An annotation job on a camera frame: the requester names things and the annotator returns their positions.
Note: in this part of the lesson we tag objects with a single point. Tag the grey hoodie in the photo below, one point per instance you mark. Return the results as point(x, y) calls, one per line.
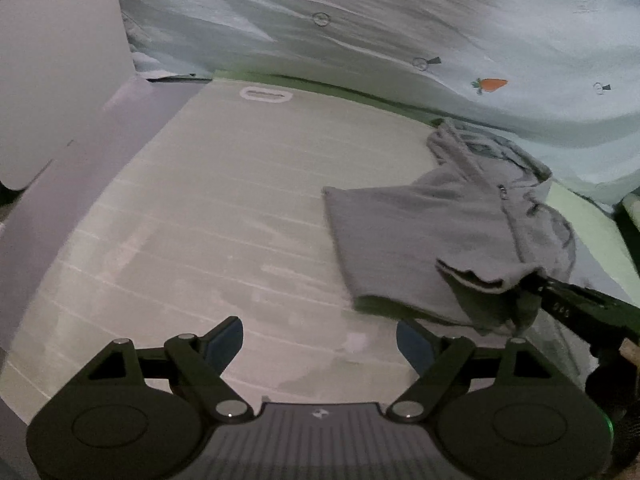
point(425, 230)

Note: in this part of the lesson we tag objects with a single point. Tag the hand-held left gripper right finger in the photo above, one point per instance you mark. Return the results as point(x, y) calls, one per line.
point(412, 347)

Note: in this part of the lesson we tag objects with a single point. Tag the white rounded board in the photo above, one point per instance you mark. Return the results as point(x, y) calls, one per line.
point(60, 70)

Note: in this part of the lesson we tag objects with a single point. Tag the pale carrot print sheet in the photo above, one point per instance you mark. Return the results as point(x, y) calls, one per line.
point(350, 20)

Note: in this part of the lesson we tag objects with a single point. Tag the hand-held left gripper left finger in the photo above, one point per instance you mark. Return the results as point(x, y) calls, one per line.
point(227, 344)

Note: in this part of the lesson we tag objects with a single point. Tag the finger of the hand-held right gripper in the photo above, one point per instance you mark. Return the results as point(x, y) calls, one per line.
point(560, 302)

